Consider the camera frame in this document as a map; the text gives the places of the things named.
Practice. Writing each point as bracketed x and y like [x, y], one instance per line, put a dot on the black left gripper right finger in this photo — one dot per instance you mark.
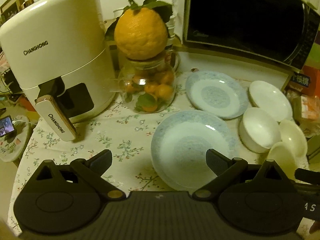
[227, 174]

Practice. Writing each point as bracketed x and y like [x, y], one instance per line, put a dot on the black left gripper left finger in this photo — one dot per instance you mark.
[91, 171]

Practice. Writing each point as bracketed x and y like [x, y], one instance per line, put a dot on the cream bowl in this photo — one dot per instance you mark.
[284, 157]
[292, 135]

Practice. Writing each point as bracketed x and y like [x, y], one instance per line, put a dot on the large white bowl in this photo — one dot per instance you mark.
[258, 130]

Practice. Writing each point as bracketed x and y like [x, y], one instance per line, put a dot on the blue patterned plate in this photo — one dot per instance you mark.
[216, 93]
[179, 146]

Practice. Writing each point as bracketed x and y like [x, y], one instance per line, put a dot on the white plate with swirls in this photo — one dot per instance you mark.
[270, 99]

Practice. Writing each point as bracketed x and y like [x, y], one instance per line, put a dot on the floral tablecloth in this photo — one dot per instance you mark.
[126, 133]

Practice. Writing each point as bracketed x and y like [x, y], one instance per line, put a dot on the plastic bag with orange packs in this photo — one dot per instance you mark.
[305, 112]

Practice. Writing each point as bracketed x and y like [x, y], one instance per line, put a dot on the round floral cushion stool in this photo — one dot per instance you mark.
[14, 144]

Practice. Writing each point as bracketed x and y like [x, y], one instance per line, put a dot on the small phone screen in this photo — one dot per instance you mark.
[6, 126]

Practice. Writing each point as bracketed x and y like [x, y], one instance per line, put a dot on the orange carton box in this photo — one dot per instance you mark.
[306, 81]

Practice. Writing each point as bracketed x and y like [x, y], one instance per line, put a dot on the glass jar of small oranges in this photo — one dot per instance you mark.
[147, 86]

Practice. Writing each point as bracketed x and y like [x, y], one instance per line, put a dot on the white Changhong air fryer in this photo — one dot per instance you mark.
[57, 52]

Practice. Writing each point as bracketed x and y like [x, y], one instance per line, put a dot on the large orange citrus with leaves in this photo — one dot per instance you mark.
[141, 32]

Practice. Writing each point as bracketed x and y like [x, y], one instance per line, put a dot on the black microwave oven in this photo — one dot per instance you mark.
[283, 31]

